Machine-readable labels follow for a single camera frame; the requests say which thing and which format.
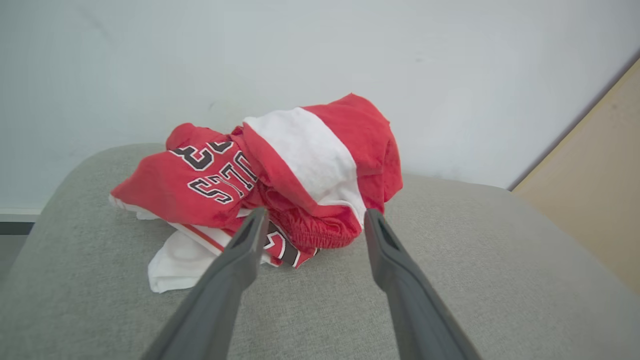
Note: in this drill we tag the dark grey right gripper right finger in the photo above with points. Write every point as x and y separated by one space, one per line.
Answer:
410 300

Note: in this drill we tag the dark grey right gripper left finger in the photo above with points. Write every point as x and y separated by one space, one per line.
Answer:
225 290

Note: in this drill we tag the red basketball jersey black lettering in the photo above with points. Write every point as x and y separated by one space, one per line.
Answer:
165 185

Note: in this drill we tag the red shorts white stripe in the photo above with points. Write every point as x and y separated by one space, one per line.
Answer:
305 150

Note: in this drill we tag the grey fabric sofa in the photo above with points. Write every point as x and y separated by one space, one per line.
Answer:
500 275

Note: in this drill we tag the beige wooden panel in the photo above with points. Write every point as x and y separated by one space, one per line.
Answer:
595 190

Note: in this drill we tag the white and black baseboard strip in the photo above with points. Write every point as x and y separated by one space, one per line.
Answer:
17 220

